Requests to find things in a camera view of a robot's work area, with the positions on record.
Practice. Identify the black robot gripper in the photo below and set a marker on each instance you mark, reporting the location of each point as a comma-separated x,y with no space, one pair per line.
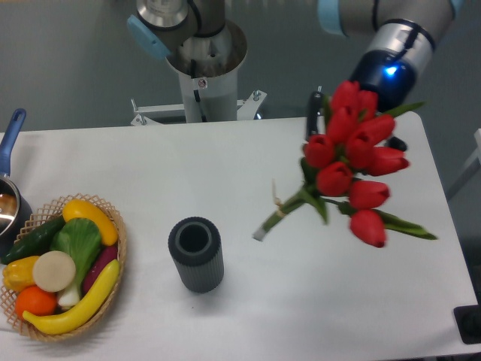
377,73

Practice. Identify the red tulip bouquet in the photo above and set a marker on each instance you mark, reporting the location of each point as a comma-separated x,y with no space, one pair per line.
340,166

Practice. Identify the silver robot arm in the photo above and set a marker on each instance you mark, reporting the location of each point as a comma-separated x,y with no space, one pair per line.
206,50

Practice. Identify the grey ribbed vase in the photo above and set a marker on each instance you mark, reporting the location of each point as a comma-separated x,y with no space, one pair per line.
196,249

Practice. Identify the black device at table edge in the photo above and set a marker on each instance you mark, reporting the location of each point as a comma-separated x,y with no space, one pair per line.
468,322

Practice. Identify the purple eggplant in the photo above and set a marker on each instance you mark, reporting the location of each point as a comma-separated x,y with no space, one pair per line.
106,255

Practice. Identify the yellow squash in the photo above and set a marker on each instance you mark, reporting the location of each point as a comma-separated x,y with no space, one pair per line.
78,208

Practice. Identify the green lettuce leaf vegetable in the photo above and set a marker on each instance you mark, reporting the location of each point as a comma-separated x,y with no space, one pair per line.
81,240

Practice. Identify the yellow banana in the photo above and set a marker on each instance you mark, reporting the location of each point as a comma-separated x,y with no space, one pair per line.
84,310

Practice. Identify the woven wicker basket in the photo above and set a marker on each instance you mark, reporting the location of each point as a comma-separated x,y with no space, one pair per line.
42,215

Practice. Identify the beige round disc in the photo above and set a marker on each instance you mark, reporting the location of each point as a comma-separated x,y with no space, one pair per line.
54,271

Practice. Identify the green cucumber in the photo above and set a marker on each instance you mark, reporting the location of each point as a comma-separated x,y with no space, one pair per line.
35,242

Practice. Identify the orange fruit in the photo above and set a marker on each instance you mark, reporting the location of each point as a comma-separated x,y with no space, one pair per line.
36,301

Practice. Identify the yellow bell pepper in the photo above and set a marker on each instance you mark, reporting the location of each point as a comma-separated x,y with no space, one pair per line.
18,274

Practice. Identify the white frame at right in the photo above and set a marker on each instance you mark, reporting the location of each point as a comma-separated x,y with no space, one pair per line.
469,169

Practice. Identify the white robot base mount frame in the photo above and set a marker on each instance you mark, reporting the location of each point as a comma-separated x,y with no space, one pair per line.
246,109

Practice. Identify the blue handled saucepan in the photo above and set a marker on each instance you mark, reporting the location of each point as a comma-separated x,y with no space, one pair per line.
15,210

